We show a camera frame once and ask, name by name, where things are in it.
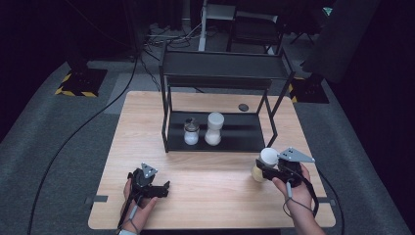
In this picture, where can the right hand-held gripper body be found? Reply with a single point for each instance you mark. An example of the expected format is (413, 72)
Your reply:
(288, 168)

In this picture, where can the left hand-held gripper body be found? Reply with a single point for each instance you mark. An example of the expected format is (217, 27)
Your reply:
(142, 182)

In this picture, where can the white-lidded yellow seasoning jar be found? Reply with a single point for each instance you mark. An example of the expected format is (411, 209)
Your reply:
(265, 164)

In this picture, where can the tall white seasoning shaker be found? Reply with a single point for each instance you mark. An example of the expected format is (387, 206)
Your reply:
(214, 129)

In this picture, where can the glass jar with metal lid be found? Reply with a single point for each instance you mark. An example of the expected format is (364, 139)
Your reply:
(191, 132)

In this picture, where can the black metal shelf rack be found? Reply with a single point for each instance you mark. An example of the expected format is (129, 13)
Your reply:
(225, 68)

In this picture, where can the person's left hand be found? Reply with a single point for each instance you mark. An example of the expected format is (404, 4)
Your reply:
(140, 209)

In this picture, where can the person's right hand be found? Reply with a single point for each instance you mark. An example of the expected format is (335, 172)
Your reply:
(298, 196)

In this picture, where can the white wristband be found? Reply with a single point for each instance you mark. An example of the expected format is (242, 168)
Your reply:
(126, 232)

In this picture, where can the black round table grommet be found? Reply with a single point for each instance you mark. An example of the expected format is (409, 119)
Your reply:
(243, 107)

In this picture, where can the stand base with striped tape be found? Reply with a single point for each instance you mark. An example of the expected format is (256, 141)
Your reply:
(81, 82)
(310, 88)

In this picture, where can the black chair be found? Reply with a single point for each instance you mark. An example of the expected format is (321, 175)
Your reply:
(256, 31)

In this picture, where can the large dark panel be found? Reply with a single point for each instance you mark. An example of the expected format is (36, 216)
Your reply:
(339, 36)

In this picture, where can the white metal stand leg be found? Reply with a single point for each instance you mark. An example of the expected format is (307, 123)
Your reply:
(203, 29)

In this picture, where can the grey table edge bracket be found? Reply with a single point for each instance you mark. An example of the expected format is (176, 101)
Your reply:
(98, 198)
(327, 200)

